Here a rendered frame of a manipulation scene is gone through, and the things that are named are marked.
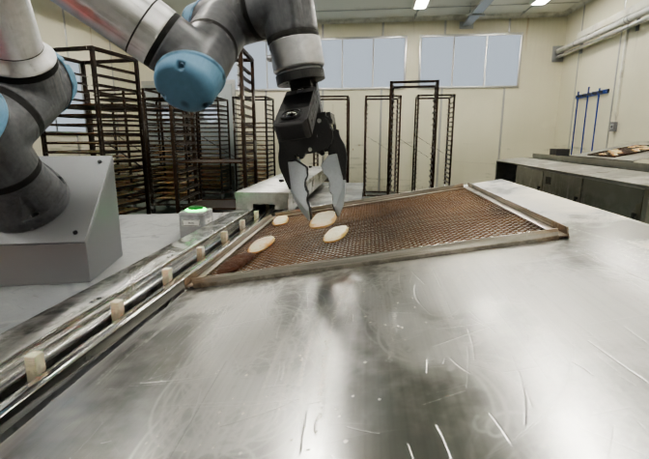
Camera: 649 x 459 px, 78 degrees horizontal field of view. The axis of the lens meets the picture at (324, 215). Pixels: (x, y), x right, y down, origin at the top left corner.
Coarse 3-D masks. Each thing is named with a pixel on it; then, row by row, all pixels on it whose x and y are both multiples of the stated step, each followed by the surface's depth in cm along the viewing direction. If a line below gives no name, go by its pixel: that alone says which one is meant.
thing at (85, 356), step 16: (208, 256) 79; (192, 272) 70; (176, 288) 64; (144, 304) 56; (160, 304) 59; (128, 320) 51; (112, 336) 48; (80, 352) 43; (96, 352) 45; (64, 368) 40; (80, 368) 43; (48, 384) 38; (16, 400) 35; (32, 400) 36; (0, 416) 33; (16, 416) 35; (0, 432) 33
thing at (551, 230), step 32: (416, 192) 98; (448, 192) 94; (480, 192) 86; (256, 224) 90; (352, 224) 78; (384, 224) 73; (448, 224) 64; (480, 224) 61; (544, 224) 54; (224, 256) 69; (256, 256) 66; (320, 256) 59; (352, 256) 52; (384, 256) 51; (416, 256) 51
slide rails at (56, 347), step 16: (272, 208) 140; (192, 256) 83; (176, 272) 74; (144, 288) 65; (160, 288) 65; (128, 304) 60; (96, 320) 54; (64, 336) 49; (80, 336) 50; (96, 336) 49; (48, 352) 46; (16, 368) 42; (48, 368) 42; (0, 384) 40; (32, 384) 40
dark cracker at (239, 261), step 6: (246, 252) 65; (234, 258) 63; (240, 258) 62; (246, 258) 62; (252, 258) 64; (222, 264) 61; (228, 264) 60; (234, 264) 60; (240, 264) 60; (222, 270) 58; (228, 270) 58; (234, 270) 58
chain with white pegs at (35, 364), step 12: (240, 228) 110; (204, 252) 83; (192, 264) 81; (168, 276) 68; (120, 300) 55; (120, 312) 55; (108, 324) 55; (24, 360) 41; (36, 360) 41; (36, 372) 41
